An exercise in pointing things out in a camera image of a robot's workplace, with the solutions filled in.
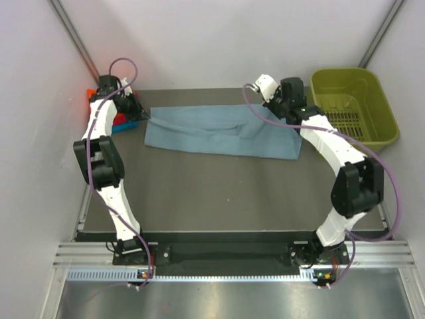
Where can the perforated cable duct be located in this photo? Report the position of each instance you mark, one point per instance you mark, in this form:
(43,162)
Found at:
(138,275)

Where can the teal folded t shirt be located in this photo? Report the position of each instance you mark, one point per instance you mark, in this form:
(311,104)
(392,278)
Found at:
(124,126)

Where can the grey blue t shirt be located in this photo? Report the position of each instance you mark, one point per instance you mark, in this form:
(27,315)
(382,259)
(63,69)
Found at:
(232,130)

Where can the olive green plastic basket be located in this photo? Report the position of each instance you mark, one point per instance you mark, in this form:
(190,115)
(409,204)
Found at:
(355,103)

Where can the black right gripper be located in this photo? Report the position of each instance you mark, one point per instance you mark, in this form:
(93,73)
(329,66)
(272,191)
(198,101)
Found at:
(269,105)

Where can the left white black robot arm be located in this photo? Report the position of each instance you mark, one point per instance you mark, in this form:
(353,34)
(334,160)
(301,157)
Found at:
(103,168)

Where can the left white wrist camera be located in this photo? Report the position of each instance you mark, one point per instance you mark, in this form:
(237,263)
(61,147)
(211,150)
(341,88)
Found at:
(124,83)

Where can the magenta folded t shirt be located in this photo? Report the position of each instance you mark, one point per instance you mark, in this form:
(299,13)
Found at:
(119,120)

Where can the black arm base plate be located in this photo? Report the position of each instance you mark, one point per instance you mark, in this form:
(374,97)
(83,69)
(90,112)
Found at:
(228,254)

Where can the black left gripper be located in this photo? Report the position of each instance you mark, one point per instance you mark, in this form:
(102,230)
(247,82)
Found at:
(137,111)

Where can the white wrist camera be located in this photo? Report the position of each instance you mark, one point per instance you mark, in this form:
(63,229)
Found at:
(266,86)
(124,83)

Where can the aluminium frame rail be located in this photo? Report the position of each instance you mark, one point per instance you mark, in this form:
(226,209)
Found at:
(386,254)

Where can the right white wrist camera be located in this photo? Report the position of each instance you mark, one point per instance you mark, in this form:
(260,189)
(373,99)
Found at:
(266,86)

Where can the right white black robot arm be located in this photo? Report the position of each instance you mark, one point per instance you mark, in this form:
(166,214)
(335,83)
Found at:
(359,179)

